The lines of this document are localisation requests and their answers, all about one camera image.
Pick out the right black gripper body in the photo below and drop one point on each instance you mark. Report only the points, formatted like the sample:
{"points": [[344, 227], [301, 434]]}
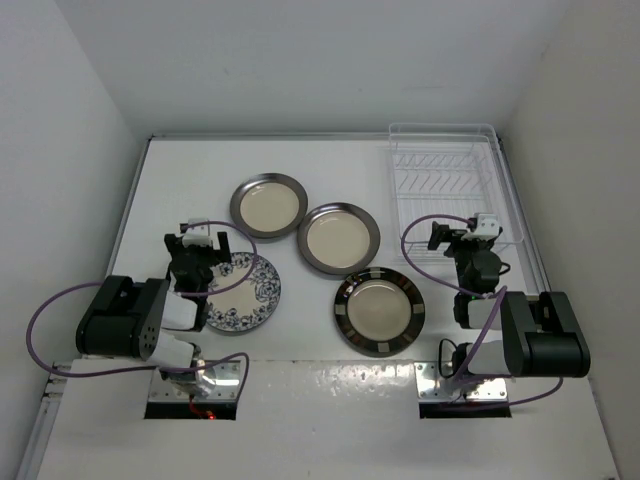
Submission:
{"points": [[462, 250]]}

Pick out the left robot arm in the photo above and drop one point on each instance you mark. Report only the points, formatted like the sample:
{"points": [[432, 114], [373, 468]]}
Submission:
{"points": [[136, 319]]}

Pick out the white wire dish rack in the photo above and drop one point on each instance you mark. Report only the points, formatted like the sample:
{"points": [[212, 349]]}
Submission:
{"points": [[454, 169]]}

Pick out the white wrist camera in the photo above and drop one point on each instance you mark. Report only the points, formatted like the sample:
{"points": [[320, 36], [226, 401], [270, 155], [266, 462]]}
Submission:
{"points": [[484, 226], [196, 232]]}

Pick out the brown striped rim plate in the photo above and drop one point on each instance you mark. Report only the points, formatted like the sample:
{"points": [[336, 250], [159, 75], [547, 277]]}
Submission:
{"points": [[379, 311]]}

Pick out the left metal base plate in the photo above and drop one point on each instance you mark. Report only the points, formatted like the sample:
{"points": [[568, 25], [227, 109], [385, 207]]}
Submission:
{"points": [[216, 384]]}

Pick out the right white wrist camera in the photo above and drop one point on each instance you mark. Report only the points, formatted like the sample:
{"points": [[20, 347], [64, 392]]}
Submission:
{"points": [[484, 226]]}

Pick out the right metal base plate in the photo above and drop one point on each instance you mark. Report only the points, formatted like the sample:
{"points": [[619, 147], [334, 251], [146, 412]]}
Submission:
{"points": [[433, 388]]}

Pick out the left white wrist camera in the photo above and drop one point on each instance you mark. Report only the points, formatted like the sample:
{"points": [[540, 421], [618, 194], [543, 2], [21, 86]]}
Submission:
{"points": [[196, 232]]}

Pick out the metal base plate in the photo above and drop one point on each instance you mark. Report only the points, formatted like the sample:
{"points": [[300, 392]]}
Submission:
{"points": [[433, 388], [216, 384]]}

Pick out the blue floral plate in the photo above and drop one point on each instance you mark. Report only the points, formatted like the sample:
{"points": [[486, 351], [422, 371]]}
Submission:
{"points": [[251, 303]]}

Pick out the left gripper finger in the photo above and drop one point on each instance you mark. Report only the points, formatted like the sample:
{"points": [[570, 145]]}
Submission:
{"points": [[223, 253], [173, 244]]}

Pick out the grey rim plate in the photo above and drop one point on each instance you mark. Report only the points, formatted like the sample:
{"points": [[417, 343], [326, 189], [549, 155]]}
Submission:
{"points": [[338, 238], [269, 205]]}

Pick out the grey rim plate left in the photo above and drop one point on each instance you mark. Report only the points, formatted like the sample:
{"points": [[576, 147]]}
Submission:
{"points": [[269, 205]]}

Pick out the grey rim plate right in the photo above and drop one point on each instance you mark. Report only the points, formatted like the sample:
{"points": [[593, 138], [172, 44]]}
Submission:
{"points": [[338, 238]]}

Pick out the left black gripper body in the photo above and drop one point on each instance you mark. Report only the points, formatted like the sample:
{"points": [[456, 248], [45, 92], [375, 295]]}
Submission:
{"points": [[206, 258]]}

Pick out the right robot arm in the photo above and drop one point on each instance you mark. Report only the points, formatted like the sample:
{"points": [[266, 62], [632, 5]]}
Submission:
{"points": [[519, 336]]}

